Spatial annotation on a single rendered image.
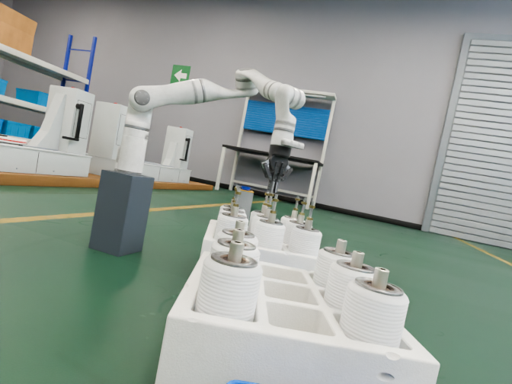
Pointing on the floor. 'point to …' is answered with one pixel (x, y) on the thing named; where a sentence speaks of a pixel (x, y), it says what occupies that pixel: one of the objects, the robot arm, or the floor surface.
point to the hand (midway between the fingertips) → (273, 187)
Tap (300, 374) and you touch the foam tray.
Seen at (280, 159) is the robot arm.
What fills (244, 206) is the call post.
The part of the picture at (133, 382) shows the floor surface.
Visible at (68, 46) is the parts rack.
